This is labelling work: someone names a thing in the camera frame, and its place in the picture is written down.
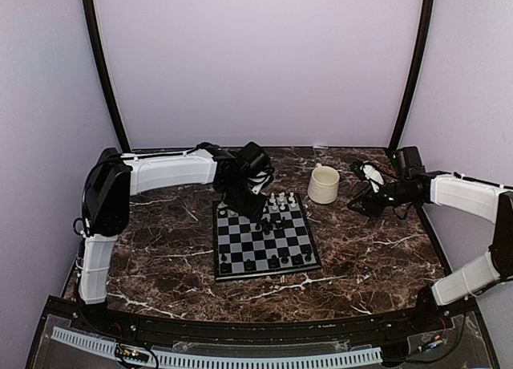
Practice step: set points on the pile of black chess pieces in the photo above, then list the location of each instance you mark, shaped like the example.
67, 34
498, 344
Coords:
267, 225

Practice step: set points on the left black frame post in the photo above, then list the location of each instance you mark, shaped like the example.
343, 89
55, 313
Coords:
103, 74

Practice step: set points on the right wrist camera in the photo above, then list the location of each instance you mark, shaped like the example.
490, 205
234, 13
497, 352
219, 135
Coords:
406, 163

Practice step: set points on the white slotted cable duct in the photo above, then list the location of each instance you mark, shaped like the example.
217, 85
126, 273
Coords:
137, 357

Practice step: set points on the right black frame post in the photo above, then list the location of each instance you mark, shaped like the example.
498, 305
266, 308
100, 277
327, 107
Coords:
413, 74

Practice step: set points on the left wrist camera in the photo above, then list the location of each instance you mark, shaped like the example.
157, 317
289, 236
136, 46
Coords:
255, 167

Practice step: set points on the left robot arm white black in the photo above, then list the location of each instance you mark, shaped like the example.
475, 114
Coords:
109, 186

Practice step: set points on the cream ceramic mug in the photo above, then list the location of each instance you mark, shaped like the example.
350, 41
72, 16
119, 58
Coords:
323, 184

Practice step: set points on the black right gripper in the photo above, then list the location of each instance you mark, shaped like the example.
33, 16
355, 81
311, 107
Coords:
369, 199

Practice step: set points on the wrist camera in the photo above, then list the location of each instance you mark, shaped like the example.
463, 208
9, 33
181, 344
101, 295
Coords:
255, 167
406, 163

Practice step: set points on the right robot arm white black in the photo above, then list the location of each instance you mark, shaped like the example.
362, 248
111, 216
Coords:
473, 218

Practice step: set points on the black frame post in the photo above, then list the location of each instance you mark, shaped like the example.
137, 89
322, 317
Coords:
103, 74
413, 74

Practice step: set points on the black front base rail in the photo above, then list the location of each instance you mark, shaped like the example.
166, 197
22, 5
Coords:
395, 331

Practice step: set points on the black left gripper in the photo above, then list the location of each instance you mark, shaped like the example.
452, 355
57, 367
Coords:
251, 212

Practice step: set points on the black white chessboard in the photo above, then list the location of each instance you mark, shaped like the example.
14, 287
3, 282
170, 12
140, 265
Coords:
235, 235

